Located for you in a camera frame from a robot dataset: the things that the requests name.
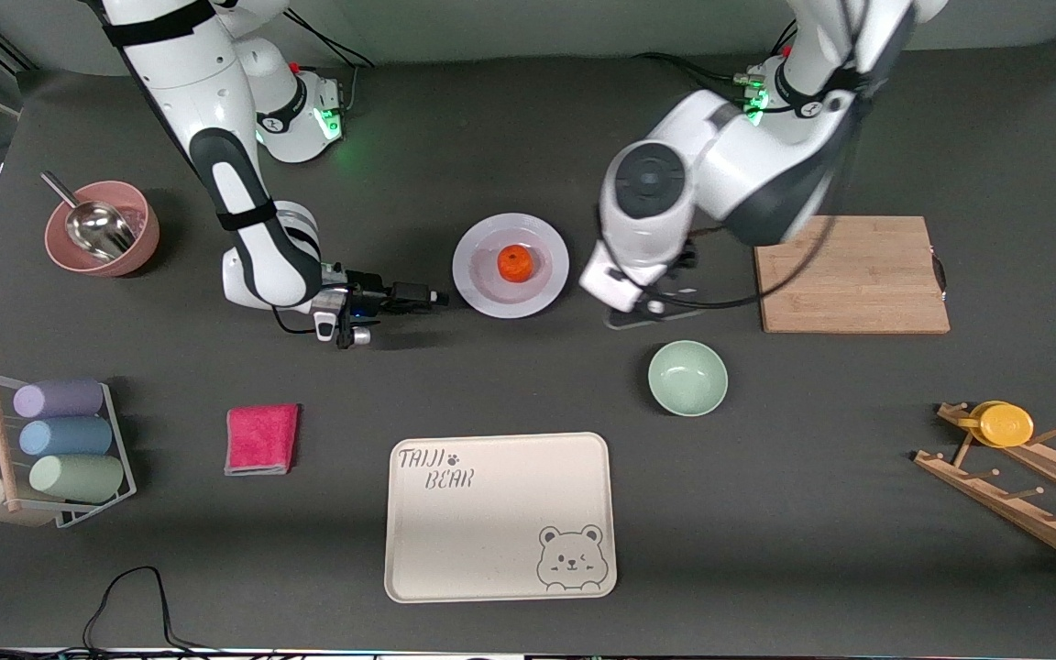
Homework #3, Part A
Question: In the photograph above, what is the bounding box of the orange fruit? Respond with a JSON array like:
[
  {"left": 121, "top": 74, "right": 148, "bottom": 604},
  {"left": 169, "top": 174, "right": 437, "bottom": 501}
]
[{"left": 497, "top": 245, "right": 534, "bottom": 283}]

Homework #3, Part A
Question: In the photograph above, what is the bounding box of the white round plate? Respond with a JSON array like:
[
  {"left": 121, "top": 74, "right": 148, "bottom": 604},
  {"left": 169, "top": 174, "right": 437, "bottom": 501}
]
[{"left": 452, "top": 213, "right": 571, "bottom": 320}]

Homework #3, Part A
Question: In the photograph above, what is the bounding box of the pale green bowl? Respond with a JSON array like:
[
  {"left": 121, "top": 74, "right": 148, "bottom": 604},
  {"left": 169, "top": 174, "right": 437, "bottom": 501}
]
[{"left": 647, "top": 340, "right": 729, "bottom": 418}]

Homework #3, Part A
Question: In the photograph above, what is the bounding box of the pink folded cloth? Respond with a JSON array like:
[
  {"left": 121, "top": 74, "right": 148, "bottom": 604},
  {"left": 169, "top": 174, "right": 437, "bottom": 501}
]
[{"left": 225, "top": 403, "right": 301, "bottom": 477}]

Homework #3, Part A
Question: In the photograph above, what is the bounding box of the wooden cutting board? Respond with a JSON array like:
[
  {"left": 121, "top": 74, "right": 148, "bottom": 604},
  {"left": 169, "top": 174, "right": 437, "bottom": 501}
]
[{"left": 753, "top": 215, "right": 952, "bottom": 335}]

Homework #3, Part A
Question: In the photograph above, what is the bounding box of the pink ribbed bowl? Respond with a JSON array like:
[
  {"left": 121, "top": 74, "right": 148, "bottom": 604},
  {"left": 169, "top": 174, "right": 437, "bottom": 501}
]
[{"left": 45, "top": 181, "right": 160, "bottom": 278}]

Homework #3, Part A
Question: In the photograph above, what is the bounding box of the cream tray with bear print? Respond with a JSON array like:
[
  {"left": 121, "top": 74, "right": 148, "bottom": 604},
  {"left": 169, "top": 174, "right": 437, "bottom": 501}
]
[{"left": 384, "top": 432, "right": 619, "bottom": 604}]

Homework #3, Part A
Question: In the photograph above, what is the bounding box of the metal scoop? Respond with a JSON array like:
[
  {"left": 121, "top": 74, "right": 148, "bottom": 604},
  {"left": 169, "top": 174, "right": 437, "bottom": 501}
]
[{"left": 40, "top": 171, "right": 137, "bottom": 264}]

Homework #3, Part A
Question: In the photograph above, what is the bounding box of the purple cup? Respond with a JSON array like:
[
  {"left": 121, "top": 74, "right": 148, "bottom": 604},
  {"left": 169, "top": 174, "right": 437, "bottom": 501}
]
[{"left": 13, "top": 379, "right": 105, "bottom": 420}]

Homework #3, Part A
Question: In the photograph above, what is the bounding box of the blue cup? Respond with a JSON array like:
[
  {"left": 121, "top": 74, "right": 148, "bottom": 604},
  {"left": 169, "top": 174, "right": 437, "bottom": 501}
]
[{"left": 18, "top": 417, "right": 114, "bottom": 457}]

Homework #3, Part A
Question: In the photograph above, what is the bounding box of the green cup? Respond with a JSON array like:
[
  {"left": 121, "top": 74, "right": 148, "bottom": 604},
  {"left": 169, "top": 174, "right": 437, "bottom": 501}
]
[{"left": 29, "top": 454, "right": 126, "bottom": 504}]

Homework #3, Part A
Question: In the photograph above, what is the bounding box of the yellow mug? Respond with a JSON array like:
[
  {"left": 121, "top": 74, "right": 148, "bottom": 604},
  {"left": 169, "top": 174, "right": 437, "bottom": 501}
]
[{"left": 968, "top": 401, "right": 1035, "bottom": 448}]

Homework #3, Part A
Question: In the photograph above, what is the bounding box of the wooden mug rack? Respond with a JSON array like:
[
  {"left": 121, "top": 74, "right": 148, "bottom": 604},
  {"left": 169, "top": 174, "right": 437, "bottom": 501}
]
[{"left": 913, "top": 401, "right": 1056, "bottom": 578}]

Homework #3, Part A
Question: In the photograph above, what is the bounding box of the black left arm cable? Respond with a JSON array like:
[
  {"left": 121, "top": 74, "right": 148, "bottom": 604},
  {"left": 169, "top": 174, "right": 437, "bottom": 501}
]
[{"left": 647, "top": 92, "right": 868, "bottom": 309}]

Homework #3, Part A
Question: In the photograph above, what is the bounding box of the black left base cable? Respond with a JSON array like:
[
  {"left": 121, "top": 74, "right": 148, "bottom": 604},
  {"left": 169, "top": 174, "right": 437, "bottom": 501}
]
[{"left": 633, "top": 52, "right": 754, "bottom": 104}]

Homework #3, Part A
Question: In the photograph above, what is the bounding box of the black base cable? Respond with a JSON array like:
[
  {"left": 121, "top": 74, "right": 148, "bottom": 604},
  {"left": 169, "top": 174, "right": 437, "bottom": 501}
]
[
  {"left": 633, "top": 52, "right": 754, "bottom": 104},
  {"left": 290, "top": 9, "right": 379, "bottom": 70}
]

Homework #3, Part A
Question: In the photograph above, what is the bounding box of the black right base cable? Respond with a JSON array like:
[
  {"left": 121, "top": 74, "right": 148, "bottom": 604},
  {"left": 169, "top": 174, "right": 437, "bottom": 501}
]
[{"left": 290, "top": 9, "right": 379, "bottom": 70}]

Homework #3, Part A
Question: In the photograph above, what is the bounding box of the black cable loop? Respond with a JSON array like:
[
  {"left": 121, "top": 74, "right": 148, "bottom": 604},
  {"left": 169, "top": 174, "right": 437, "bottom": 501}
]
[{"left": 82, "top": 566, "right": 217, "bottom": 656}]

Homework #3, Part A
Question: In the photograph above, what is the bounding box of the white wire cup rack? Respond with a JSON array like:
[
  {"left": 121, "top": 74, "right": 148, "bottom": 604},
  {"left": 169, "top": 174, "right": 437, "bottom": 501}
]
[{"left": 0, "top": 369, "right": 138, "bottom": 530}]

